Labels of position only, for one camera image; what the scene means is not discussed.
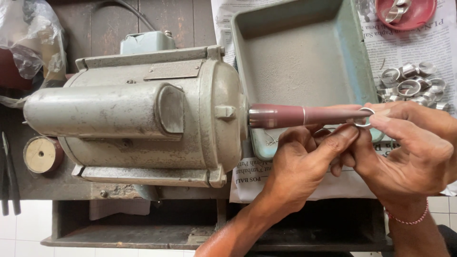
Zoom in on pile of silver rings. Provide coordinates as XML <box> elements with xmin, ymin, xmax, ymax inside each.
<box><xmin>376</xmin><ymin>61</ymin><xmax>452</xmax><ymax>112</ymax></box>

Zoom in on pink bead bracelet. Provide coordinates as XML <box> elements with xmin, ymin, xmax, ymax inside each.
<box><xmin>384</xmin><ymin>199</ymin><xmax>429</xmax><ymax>226</ymax></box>

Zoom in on person's right hand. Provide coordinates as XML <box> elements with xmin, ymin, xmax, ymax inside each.
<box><xmin>330</xmin><ymin>101</ymin><xmax>457</xmax><ymax>212</ymax></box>

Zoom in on newspaper sheet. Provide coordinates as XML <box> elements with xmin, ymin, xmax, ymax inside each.
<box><xmin>211</xmin><ymin>0</ymin><xmax>457</xmax><ymax>204</ymax></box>

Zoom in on person's dark trousers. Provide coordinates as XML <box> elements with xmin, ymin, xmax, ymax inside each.
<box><xmin>438</xmin><ymin>224</ymin><xmax>457</xmax><ymax>257</ymax></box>

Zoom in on pale blue switch box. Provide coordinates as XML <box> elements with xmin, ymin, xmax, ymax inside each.
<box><xmin>119</xmin><ymin>31</ymin><xmax>176</xmax><ymax>55</ymax></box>

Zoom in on dark red box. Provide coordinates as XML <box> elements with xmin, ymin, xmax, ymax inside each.
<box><xmin>0</xmin><ymin>48</ymin><xmax>33</xmax><ymax>90</ymax></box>

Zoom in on white paper sheet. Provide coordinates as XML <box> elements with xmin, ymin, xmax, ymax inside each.
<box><xmin>89</xmin><ymin>198</ymin><xmax>151</xmax><ymax>221</ymax></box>

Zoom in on red plastic bowl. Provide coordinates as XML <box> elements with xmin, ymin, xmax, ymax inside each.
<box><xmin>374</xmin><ymin>0</ymin><xmax>438</xmax><ymax>32</ymax></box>

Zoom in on maroon sandpaper roll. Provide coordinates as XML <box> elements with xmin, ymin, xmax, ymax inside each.
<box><xmin>23</xmin><ymin>135</ymin><xmax>65</xmax><ymax>175</ymax></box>

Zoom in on bent thin wire piece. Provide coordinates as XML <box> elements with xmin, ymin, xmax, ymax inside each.
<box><xmin>264</xmin><ymin>130</ymin><xmax>279</xmax><ymax>147</ymax></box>

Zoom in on maroon tapered sanding spindle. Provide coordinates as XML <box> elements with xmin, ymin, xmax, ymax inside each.
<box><xmin>248</xmin><ymin>104</ymin><xmax>372</xmax><ymax>130</ymax></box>

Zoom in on person's left hand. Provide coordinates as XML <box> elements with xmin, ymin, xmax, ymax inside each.
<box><xmin>257</xmin><ymin>123</ymin><xmax>360</xmax><ymax>219</ymax></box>

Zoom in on black cable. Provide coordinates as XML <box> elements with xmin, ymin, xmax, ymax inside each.
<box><xmin>114</xmin><ymin>0</ymin><xmax>158</xmax><ymax>32</ymax></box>

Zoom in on grey electric polishing motor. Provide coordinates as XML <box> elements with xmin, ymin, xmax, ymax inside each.
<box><xmin>22</xmin><ymin>44</ymin><xmax>250</xmax><ymax>189</ymax></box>

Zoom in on black-handled pliers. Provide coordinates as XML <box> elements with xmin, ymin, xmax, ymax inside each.
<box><xmin>0</xmin><ymin>131</ymin><xmax>22</xmax><ymax>217</ymax></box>

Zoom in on plain silver ring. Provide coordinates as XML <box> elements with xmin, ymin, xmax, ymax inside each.
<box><xmin>353</xmin><ymin>107</ymin><xmax>376</xmax><ymax>129</ymax></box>

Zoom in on clear plastic bag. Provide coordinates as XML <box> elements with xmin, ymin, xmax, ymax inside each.
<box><xmin>0</xmin><ymin>0</ymin><xmax>69</xmax><ymax>108</ymax></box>

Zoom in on green metal tray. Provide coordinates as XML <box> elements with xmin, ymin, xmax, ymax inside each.
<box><xmin>231</xmin><ymin>0</ymin><xmax>385</xmax><ymax>161</ymax></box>

